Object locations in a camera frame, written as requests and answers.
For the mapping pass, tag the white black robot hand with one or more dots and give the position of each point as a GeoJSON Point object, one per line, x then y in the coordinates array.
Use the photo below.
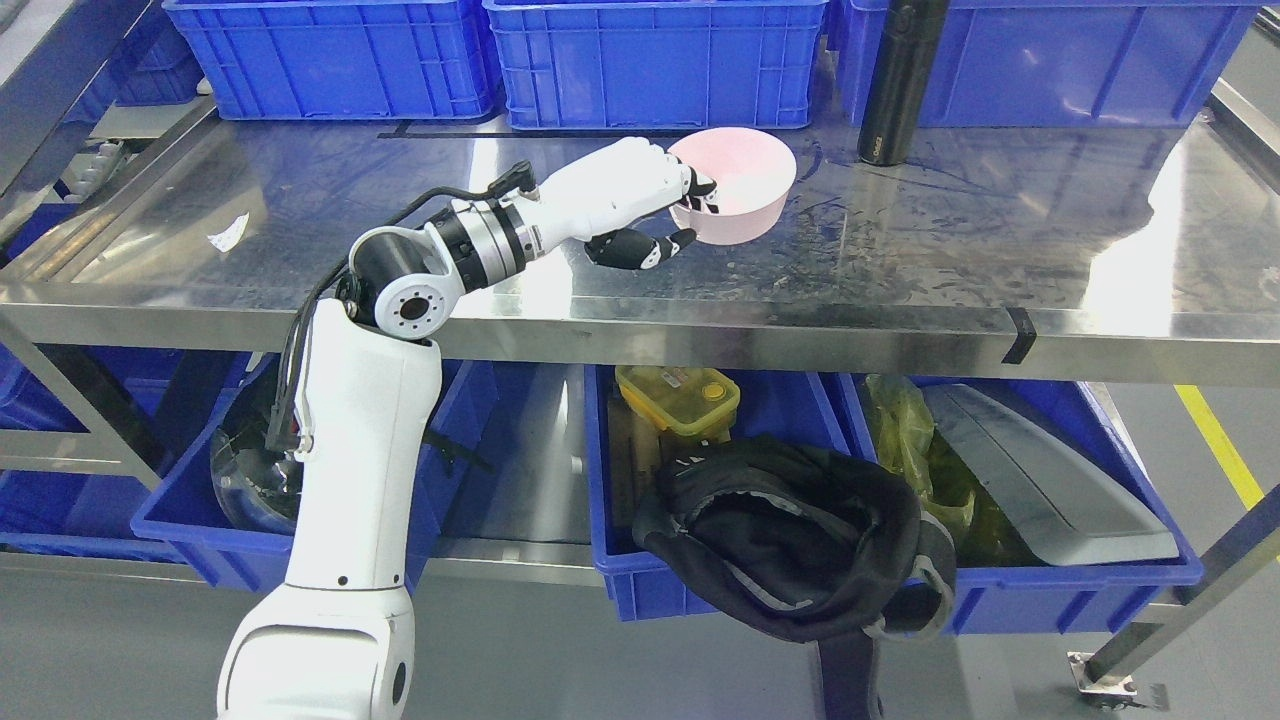
{"type": "Point", "coordinates": [595, 200]}

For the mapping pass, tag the pink plastic bowl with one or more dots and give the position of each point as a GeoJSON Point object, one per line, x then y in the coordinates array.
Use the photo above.
{"type": "Point", "coordinates": [754, 172]}

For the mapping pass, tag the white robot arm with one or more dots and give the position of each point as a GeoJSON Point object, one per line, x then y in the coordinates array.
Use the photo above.
{"type": "Point", "coordinates": [359, 379]}

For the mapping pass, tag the blue crate top middle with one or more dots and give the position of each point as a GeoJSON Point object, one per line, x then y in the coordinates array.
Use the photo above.
{"type": "Point", "coordinates": [629, 65]}

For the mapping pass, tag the blue crate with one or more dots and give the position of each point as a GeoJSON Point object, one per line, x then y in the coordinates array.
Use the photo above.
{"type": "Point", "coordinates": [629, 65]}
{"type": "Point", "coordinates": [1081, 64]}
{"type": "Point", "coordinates": [343, 60]}

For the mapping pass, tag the blue bin lower middle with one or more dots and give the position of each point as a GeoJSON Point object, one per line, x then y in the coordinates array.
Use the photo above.
{"type": "Point", "coordinates": [792, 406]}

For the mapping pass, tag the blue bin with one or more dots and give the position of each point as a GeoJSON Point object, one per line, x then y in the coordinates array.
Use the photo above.
{"type": "Point", "coordinates": [1046, 598]}
{"type": "Point", "coordinates": [184, 510]}
{"type": "Point", "coordinates": [792, 406]}

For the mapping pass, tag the stainless steel shelf rack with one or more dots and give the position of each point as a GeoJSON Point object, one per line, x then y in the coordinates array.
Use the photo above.
{"type": "Point", "coordinates": [1114, 255]}

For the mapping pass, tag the yellow lunch box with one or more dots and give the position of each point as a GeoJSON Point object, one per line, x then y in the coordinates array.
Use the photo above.
{"type": "Point", "coordinates": [687, 402]}

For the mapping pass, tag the blue bin lower right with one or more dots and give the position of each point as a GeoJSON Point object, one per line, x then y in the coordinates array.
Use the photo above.
{"type": "Point", "coordinates": [1046, 598]}

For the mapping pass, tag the black thermos bottle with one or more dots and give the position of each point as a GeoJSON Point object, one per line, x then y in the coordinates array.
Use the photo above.
{"type": "Point", "coordinates": [910, 37]}

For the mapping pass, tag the blue crate top right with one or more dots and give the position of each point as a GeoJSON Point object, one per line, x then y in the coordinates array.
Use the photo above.
{"type": "Point", "coordinates": [1081, 64]}

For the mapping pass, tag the blue crate top left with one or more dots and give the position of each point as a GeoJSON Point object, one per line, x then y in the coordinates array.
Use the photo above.
{"type": "Point", "coordinates": [343, 60]}

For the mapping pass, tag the yellow plastic bag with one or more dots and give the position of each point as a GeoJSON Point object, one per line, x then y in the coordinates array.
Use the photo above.
{"type": "Point", "coordinates": [907, 441]}

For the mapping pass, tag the black bag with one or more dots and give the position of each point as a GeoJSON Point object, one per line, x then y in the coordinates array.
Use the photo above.
{"type": "Point", "coordinates": [809, 546]}

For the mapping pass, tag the white paper scrap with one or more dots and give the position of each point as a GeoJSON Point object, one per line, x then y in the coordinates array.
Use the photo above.
{"type": "Point", "coordinates": [230, 237]}

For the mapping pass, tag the black helmet in bin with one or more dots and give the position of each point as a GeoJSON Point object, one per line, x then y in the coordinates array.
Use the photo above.
{"type": "Point", "coordinates": [257, 488]}

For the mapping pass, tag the grey flat panel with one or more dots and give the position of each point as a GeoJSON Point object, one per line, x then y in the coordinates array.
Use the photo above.
{"type": "Point", "coordinates": [1067, 509]}

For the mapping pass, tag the blue bin lower left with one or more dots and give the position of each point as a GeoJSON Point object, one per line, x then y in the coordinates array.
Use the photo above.
{"type": "Point", "coordinates": [184, 510]}

